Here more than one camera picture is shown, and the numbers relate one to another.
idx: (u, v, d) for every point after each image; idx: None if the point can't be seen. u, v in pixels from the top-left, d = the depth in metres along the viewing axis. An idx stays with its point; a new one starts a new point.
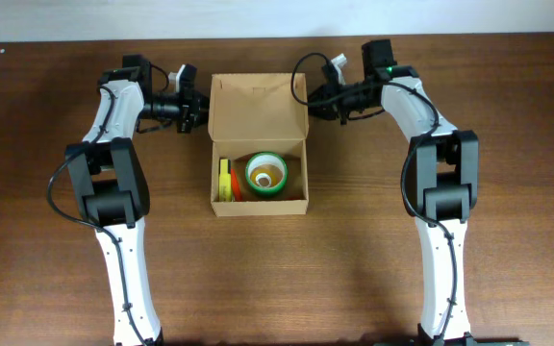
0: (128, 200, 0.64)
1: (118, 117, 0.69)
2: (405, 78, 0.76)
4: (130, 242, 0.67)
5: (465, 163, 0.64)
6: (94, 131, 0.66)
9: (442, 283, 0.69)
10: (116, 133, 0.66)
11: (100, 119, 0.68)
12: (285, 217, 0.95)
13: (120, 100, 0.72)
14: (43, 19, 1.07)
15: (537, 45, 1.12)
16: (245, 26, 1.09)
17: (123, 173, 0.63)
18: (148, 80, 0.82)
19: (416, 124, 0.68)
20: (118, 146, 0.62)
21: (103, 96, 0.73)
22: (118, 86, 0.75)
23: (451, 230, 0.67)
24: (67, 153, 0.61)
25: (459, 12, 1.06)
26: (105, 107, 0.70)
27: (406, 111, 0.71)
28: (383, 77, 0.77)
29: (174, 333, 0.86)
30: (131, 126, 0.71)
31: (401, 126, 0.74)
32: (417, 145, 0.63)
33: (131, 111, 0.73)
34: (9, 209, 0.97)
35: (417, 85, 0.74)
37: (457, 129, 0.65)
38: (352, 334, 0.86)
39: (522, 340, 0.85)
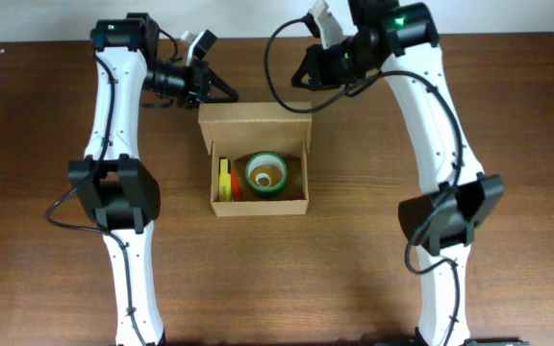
0: (138, 210, 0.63)
1: (121, 111, 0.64)
2: (420, 47, 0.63)
4: (136, 248, 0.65)
5: (480, 210, 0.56)
6: (97, 143, 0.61)
9: (443, 302, 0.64)
10: (122, 141, 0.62)
11: (101, 119, 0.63)
12: (284, 217, 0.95)
13: (119, 86, 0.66)
14: (43, 18, 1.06)
15: (538, 46, 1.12)
16: (246, 25, 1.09)
17: (133, 193, 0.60)
18: (151, 37, 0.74)
19: (434, 158, 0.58)
20: (127, 169, 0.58)
21: (100, 79, 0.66)
22: (116, 61, 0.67)
23: (454, 255, 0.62)
24: (73, 174, 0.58)
25: (460, 12, 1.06)
26: (104, 97, 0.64)
27: (428, 127, 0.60)
28: (396, 50, 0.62)
29: (174, 333, 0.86)
30: (136, 113, 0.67)
31: (412, 135, 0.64)
32: (435, 209, 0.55)
33: (133, 94, 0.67)
34: (9, 209, 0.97)
35: (438, 74, 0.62)
37: (482, 175, 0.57)
38: (352, 334, 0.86)
39: (522, 340, 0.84)
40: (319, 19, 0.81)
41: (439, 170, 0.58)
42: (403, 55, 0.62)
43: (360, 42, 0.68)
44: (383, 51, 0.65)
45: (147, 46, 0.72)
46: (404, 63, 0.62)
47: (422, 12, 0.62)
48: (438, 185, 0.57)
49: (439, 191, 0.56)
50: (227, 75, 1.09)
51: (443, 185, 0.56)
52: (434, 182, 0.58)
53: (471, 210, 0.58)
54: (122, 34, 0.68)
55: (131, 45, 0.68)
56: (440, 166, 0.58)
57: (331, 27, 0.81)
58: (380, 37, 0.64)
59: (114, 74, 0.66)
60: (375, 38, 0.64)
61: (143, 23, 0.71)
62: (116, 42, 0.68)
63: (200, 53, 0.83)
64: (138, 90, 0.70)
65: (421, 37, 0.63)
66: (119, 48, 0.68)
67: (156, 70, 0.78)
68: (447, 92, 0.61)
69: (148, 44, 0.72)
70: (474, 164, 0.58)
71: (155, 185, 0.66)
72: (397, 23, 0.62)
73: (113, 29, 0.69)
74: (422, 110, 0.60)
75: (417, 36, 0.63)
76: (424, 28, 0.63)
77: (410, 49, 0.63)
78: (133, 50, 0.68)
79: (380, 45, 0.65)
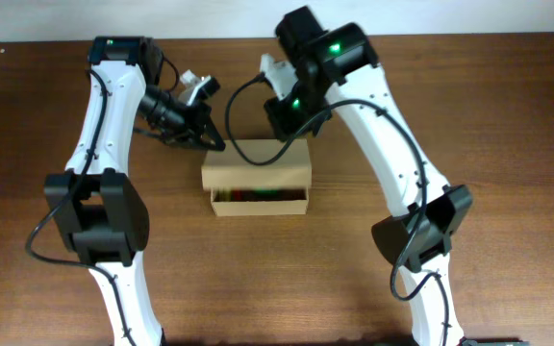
0: (122, 238, 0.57)
1: (112, 123, 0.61)
2: (361, 71, 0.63)
4: (125, 280, 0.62)
5: (454, 222, 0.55)
6: (82, 156, 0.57)
9: (433, 310, 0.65)
10: (109, 155, 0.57)
11: (89, 132, 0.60)
12: (285, 217, 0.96)
13: (113, 97, 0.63)
14: (50, 19, 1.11)
15: (535, 46, 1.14)
16: (246, 25, 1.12)
17: (116, 214, 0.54)
18: (152, 57, 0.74)
19: (397, 181, 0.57)
20: (111, 185, 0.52)
21: (93, 92, 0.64)
22: (112, 76, 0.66)
23: (436, 267, 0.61)
24: (49, 190, 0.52)
25: (450, 12, 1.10)
26: (95, 109, 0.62)
27: (384, 150, 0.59)
28: (337, 77, 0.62)
29: (174, 333, 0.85)
30: (128, 129, 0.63)
31: (371, 162, 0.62)
32: (411, 235, 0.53)
33: (127, 107, 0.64)
34: (9, 208, 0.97)
35: (384, 95, 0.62)
37: (447, 185, 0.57)
38: (352, 334, 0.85)
39: (522, 340, 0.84)
40: (271, 77, 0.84)
41: (405, 192, 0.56)
42: (345, 83, 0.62)
43: (300, 76, 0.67)
44: (324, 81, 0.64)
45: (147, 64, 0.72)
46: (347, 90, 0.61)
47: (356, 33, 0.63)
48: (407, 208, 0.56)
49: (411, 214, 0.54)
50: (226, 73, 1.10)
51: (414, 207, 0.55)
52: (401, 205, 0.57)
53: (443, 222, 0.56)
54: (120, 51, 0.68)
55: (128, 60, 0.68)
56: (406, 189, 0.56)
57: (282, 78, 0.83)
58: (318, 66, 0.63)
59: (110, 87, 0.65)
60: (314, 70, 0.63)
61: (144, 41, 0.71)
62: (115, 59, 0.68)
63: (203, 96, 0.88)
64: (135, 107, 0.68)
65: (360, 60, 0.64)
66: (116, 62, 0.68)
67: (160, 101, 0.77)
68: (396, 112, 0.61)
69: (148, 64, 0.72)
70: (439, 179, 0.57)
71: (143, 210, 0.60)
72: (333, 49, 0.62)
73: (112, 43, 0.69)
74: (374, 133, 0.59)
75: (356, 58, 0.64)
76: (361, 49, 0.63)
77: (351, 75, 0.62)
78: (131, 63, 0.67)
79: (320, 75, 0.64)
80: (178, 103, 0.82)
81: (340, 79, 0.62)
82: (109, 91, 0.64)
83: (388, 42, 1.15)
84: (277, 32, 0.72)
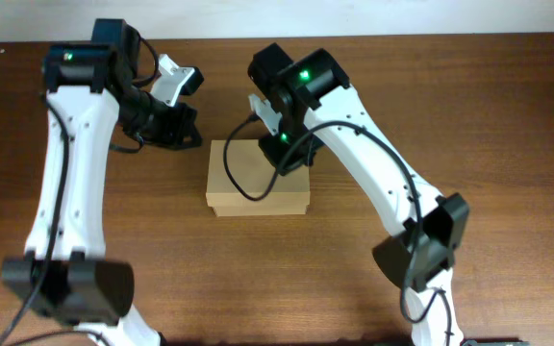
0: (103, 312, 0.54)
1: (77, 180, 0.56)
2: (336, 93, 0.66)
4: (112, 333, 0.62)
5: (455, 234, 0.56)
6: (44, 233, 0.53)
9: (437, 322, 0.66)
10: (76, 227, 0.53)
11: (51, 197, 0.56)
12: (284, 217, 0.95)
13: (77, 142, 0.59)
14: (47, 18, 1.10)
15: (535, 46, 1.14)
16: (246, 25, 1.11)
17: (89, 299, 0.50)
18: (122, 68, 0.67)
19: (387, 197, 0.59)
20: (78, 276, 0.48)
21: (53, 134, 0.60)
22: (73, 110, 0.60)
23: (439, 284, 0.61)
24: (12, 281, 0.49)
25: (451, 12, 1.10)
26: (58, 163, 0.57)
27: (368, 171, 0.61)
28: (311, 102, 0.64)
29: (174, 333, 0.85)
30: (99, 180, 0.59)
31: (362, 185, 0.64)
32: (413, 255, 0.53)
33: (97, 151, 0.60)
34: (8, 209, 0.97)
35: (361, 113, 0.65)
37: (440, 195, 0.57)
38: (352, 334, 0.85)
39: (522, 340, 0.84)
40: (260, 113, 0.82)
41: (397, 209, 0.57)
42: (319, 107, 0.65)
43: (275, 104, 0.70)
44: (299, 109, 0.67)
45: (118, 82, 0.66)
46: (322, 115, 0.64)
47: (325, 59, 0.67)
48: (403, 224, 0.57)
49: (409, 232, 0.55)
50: (227, 74, 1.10)
51: (408, 222, 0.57)
52: (395, 222, 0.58)
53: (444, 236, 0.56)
54: (81, 65, 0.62)
55: (93, 85, 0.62)
56: (398, 205, 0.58)
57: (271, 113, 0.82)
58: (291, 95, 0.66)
59: (70, 127, 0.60)
60: (288, 100, 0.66)
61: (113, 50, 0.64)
62: (76, 76, 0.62)
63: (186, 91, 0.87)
64: (107, 141, 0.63)
65: (332, 84, 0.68)
66: (78, 86, 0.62)
67: (138, 111, 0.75)
68: (375, 128, 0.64)
69: (119, 79, 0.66)
70: (431, 190, 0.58)
71: (127, 271, 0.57)
72: (302, 75, 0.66)
73: (69, 58, 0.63)
74: (356, 152, 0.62)
75: (329, 82, 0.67)
76: (332, 74, 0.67)
77: (326, 100, 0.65)
78: (95, 90, 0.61)
79: (294, 104, 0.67)
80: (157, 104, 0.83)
81: (314, 103, 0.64)
82: (70, 133, 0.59)
83: (388, 41, 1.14)
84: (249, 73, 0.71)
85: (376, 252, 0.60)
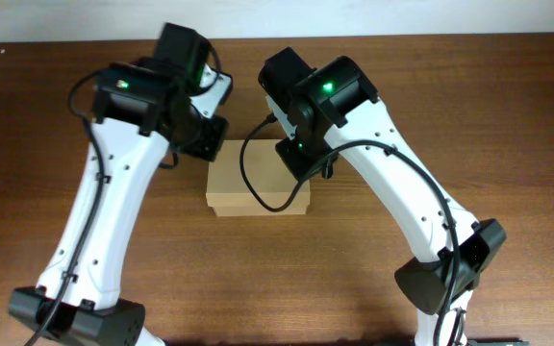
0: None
1: (102, 226, 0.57)
2: (360, 108, 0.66)
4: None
5: (488, 261, 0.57)
6: (59, 275, 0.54)
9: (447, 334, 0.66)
10: (89, 276, 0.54)
11: (75, 238, 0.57)
12: (285, 217, 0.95)
13: (110, 185, 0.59)
14: (47, 19, 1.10)
15: (535, 46, 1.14)
16: (246, 25, 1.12)
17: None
18: (179, 104, 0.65)
19: (420, 224, 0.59)
20: (83, 328, 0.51)
21: (90, 169, 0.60)
22: (115, 150, 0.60)
23: (460, 305, 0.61)
24: (19, 314, 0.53)
25: (451, 13, 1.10)
26: (88, 204, 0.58)
27: (402, 196, 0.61)
28: (337, 118, 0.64)
29: (174, 333, 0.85)
30: (125, 231, 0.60)
31: (392, 210, 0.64)
32: (449, 287, 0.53)
33: (127, 200, 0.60)
34: (7, 210, 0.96)
35: (390, 132, 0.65)
37: (478, 223, 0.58)
38: (352, 334, 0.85)
39: (521, 340, 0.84)
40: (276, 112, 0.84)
41: (432, 236, 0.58)
42: (346, 123, 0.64)
43: (297, 118, 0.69)
44: (321, 122, 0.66)
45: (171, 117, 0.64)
46: (347, 133, 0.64)
47: (351, 69, 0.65)
48: (439, 255, 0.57)
49: (446, 260, 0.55)
50: (227, 74, 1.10)
51: (446, 253, 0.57)
52: (430, 252, 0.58)
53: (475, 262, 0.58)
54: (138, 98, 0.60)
55: (141, 126, 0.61)
56: (433, 233, 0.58)
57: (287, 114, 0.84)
58: (314, 110, 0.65)
59: (108, 167, 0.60)
60: (309, 112, 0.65)
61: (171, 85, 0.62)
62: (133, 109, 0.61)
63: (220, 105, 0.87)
64: (141, 185, 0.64)
65: (357, 94, 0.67)
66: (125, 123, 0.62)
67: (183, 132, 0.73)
68: (405, 148, 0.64)
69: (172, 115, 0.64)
70: (466, 216, 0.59)
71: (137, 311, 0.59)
72: (326, 86, 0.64)
73: (124, 86, 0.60)
74: (390, 176, 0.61)
75: (352, 92, 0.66)
76: (356, 84, 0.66)
77: (352, 115, 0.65)
78: (144, 133, 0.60)
79: (315, 116, 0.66)
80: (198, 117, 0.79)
81: (340, 119, 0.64)
82: (108, 174, 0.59)
83: (388, 42, 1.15)
84: (264, 73, 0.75)
85: (401, 273, 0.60)
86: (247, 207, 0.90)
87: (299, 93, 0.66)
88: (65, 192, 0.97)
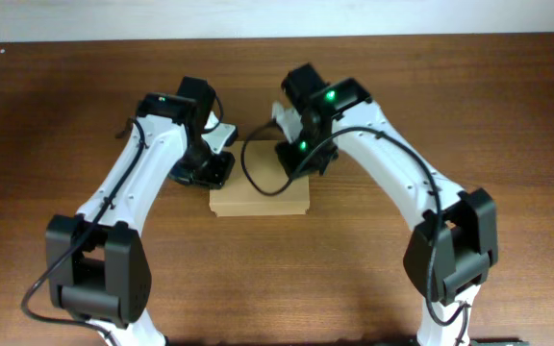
0: (113, 306, 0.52)
1: (140, 174, 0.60)
2: (357, 108, 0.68)
4: (121, 333, 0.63)
5: (482, 234, 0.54)
6: (98, 202, 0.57)
9: (450, 331, 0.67)
10: (125, 208, 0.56)
11: (113, 180, 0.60)
12: (285, 217, 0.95)
13: (148, 149, 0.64)
14: (50, 18, 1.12)
15: (534, 47, 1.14)
16: (245, 25, 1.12)
17: (113, 276, 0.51)
18: (200, 119, 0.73)
19: (407, 191, 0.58)
20: (117, 241, 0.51)
21: (132, 139, 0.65)
22: (154, 128, 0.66)
23: (465, 297, 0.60)
24: (52, 232, 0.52)
25: (450, 12, 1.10)
26: (128, 158, 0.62)
27: (390, 167, 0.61)
28: (335, 118, 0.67)
29: (174, 333, 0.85)
30: (154, 188, 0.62)
31: (386, 188, 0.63)
32: (432, 246, 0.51)
33: (160, 166, 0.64)
34: (8, 209, 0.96)
35: (381, 123, 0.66)
37: (464, 190, 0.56)
38: (353, 334, 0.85)
39: (522, 340, 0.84)
40: (281, 122, 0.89)
41: (416, 202, 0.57)
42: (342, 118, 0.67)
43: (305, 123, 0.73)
44: (324, 125, 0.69)
45: (194, 126, 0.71)
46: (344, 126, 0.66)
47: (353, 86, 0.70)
48: (421, 214, 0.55)
49: (426, 220, 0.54)
50: (227, 74, 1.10)
51: (428, 213, 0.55)
52: (415, 214, 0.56)
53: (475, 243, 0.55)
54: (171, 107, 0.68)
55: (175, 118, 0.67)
56: (416, 197, 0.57)
57: (291, 123, 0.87)
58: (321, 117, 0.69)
59: (148, 138, 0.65)
60: (316, 120, 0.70)
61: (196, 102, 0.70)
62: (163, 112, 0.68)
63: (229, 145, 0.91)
64: (168, 164, 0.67)
65: None
66: (163, 116, 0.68)
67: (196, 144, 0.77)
68: (394, 134, 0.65)
69: (194, 126, 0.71)
70: (452, 185, 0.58)
71: (148, 281, 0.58)
72: (329, 96, 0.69)
73: (163, 99, 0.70)
74: (377, 154, 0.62)
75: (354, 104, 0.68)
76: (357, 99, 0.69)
77: (351, 118, 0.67)
78: (177, 122, 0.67)
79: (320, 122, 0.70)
80: (206, 147, 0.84)
81: (337, 115, 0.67)
82: (146, 143, 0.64)
83: (388, 41, 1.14)
84: (283, 84, 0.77)
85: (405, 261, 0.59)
86: (246, 210, 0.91)
87: (308, 102, 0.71)
88: (66, 191, 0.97)
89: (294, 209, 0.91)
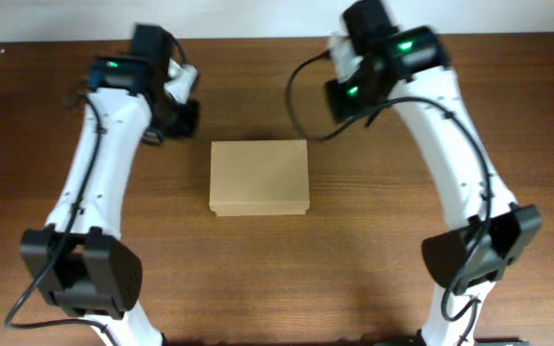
0: (110, 298, 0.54)
1: (105, 166, 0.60)
2: (430, 70, 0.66)
4: (116, 328, 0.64)
5: (516, 248, 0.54)
6: (66, 209, 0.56)
9: (456, 327, 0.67)
10: (96, 207, 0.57)
11: (79, 178, 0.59)
12: (285, 217, 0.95)
13: (108, 134, 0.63)
14: (47, 20, 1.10)
15: (535, 47, 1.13)
16: (245, 26, 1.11)
17: (100, 280, 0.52)
18: (159, 82, 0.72)
19: (460, 188, 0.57)
20: (93, 251, 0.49)
21: (88, 126, 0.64)
22: (109, 108, 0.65)
23: (475, 292, 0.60)
24: (25, 247, 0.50)
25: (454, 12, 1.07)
26: (88, 147, 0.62)
27: (450, 159, 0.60)
28: (401, 72, 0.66)
29: (175, 333, 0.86)
30: (121, 173, 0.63)
31: (436, 177, 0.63)
32: (471, 249, 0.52)
33: (123, 147, 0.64)
34: (8, 209, 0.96)
35: (453, 99, 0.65)
37: (516, 203, 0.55)
38: (352, 334, 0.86)
39: (522, 340, 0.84)
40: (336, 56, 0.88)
41: (466, 201, 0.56)
42: (414, 81, 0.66)
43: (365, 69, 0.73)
44: (389, 76, 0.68)
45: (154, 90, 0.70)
46: (415, 89, 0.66)
47: (427, 37, 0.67)
48: (467, 218, 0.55)
49: (473, 226, 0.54)
50: (227, 75, 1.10)
51: (475, 218, 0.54)
52: (463, 215, 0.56)
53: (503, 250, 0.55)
54: (123, 74, 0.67)
55: (131, 88, 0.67)
56: (468, 196, 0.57)
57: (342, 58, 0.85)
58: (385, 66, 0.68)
59: (105, 121, 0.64)
60: (380, 67, 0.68)
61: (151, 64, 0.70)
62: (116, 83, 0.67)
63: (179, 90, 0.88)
64: (132, 141, 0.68)
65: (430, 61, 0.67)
66: (116, 89, 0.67)
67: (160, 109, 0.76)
68: (465, 115, 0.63)
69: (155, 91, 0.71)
70: (505, 193, 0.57)
71: (137, 262, 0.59)
72: (402, 47, 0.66)
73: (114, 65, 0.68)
74: (440, 135, 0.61)
75: (426, 61, 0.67)
76: (431, 53, 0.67)
77: (420, 74, 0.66)
78: (134, 94, 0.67)
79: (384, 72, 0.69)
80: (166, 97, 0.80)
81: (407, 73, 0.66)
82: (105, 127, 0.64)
83: None
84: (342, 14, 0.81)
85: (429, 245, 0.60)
86: (247, 209, 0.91)
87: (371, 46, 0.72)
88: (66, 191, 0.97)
89: (293, 208, 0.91)
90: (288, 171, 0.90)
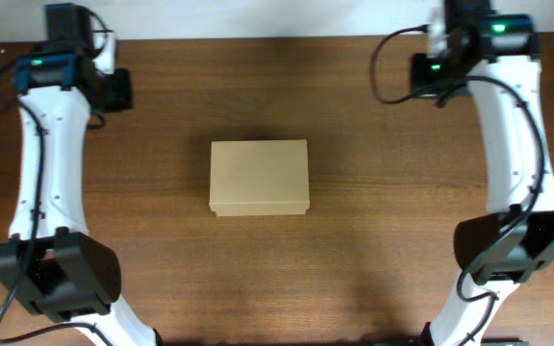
0: (93, 294, 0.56)
1: (56, 166, 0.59)
2: (517, 59, 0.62)
4: (107, 326, 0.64)
5: (549, 248, 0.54)
6: (26, 217, 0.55)
9: (466, 323, 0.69)
10: (56, 208, 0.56)
11: (30, 184, 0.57)
12: (285, 217, 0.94)
13: (51, 133, 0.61)
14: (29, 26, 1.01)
15: None
16: (245, 24, 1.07)
17: (76, 277, 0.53)
18: (88, 68, 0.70)
19: (510, 176, 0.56)
20: (63, 251, 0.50)
21: (28, 129, 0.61)
22: (44, 106, 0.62)
23: (497, 289, 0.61)
24: None
25: None
26: (32, 151, 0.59)
27: (508, 143, 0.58)
28: (484, 53, 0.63)
29: (175, 333, 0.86)
30: (74, 168, 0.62)
31: (490, 160, 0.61)
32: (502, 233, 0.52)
33: (70, 142, 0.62)
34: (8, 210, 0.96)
35: (531, 90, 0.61)
37: None
38: (352, 334, 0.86)
39: (521, 340, 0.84)
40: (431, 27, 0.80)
41: (513, 190, 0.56)
42: (496, 62, 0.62)
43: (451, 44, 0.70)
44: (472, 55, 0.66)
45: (85, 80, 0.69)
46: (496, 71, 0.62)
47: (524, 22, 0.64)
48: (509, 206, 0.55)
49: (513, 213, 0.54)
50: (226, 74, 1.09)
51: (516, 208, 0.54)
52: (504, 202, 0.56)
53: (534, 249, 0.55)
54: (52, 69, 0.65)
55: (62, 83, 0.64)
56: (516, 186, 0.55)
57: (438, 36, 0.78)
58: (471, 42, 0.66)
59: (44, 121, 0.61)
60: (466, 42, 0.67)
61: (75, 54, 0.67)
62: (45, 80, 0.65)
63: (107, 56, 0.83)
64: (76, 134, 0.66)
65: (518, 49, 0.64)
66: (47, 86, 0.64)
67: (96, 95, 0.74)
68: (538, 109, 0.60)
69: (86, 79, 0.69)
70: None
71: (111, 253, 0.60)
72: (495, 28, 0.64)
73: (38, 62, 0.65)
74: (506, 120, 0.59)
75: (517, 45, 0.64)
76: (523, 39, 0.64)
77: (504, 57, 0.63)
78: (66, 87, 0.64)
79: (470, 49, 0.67)
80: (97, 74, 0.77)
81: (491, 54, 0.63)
82: (44, 127, 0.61)
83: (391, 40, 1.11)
84: None
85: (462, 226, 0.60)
86: (246, 209, 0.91)
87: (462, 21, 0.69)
88: None
89: (291, 208, 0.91)
90: (287, 172, 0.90)
